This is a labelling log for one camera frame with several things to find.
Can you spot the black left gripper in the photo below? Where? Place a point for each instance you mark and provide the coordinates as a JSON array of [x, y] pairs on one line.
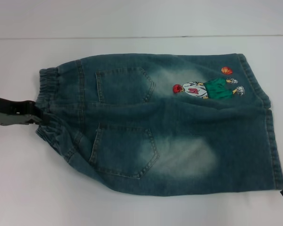
[[7, 115]]

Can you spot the blue denim shorts with embroidery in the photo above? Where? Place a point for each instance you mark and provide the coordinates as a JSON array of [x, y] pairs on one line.
[[136, 122]]

